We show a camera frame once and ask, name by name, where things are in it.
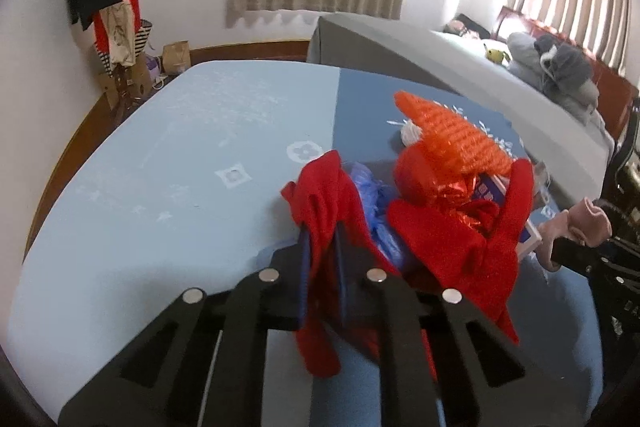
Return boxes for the orange mesh net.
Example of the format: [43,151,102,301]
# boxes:
[393,90,516,176]

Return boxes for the grey bed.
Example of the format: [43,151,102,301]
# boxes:
[306,12,616,204]

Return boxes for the beige canvas tote bag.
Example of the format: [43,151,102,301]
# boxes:
[97,0,137,68]

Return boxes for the red crumpled foil wrapper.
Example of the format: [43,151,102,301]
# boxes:
[392,146,496,234]

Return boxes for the dark grey garment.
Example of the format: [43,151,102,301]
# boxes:
[534,34,597,94]

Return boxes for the black office chair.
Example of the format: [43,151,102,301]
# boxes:
[602,97,640,204]

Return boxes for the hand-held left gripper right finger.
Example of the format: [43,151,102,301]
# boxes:
[332,227,583,427]

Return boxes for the red sock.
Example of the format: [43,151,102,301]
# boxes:
[387,158,536,348]
[280,150,401,379]

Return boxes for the two-tone blue table mat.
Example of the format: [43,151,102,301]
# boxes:
[7,59,607,427]

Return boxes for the blue plastic bag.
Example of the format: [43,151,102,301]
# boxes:
[345,161,416,269]

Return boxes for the yellow plush toy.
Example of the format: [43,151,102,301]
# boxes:
[483,42,511,66]

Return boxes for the white cardboard box blue print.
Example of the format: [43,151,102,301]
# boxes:
[470,173,544,259]

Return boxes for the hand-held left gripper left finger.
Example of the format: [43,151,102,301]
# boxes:
[57,227,313,427]

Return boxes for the red garment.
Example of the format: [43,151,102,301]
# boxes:
[92,0,141,64]

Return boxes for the pink sock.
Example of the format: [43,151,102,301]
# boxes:
[537,199,614,273]

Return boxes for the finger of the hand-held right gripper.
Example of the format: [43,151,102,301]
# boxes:
[596,201,640,241]
[550,237,640,296]

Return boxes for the grey pillows and clothes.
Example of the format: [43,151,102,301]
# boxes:
[507,32,602,126]

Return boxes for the striped bag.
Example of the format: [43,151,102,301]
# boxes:
[100,19,154,80]

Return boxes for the brown paper bag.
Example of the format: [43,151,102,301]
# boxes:
[160,40,192,76]

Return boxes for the red wooden headboard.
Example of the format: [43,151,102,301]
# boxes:
[492,6,640,142]

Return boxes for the dark pillow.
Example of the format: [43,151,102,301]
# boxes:
[456,13,494,40]

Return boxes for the white crumpled tissue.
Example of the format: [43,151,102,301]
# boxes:
[400,119,426,147]

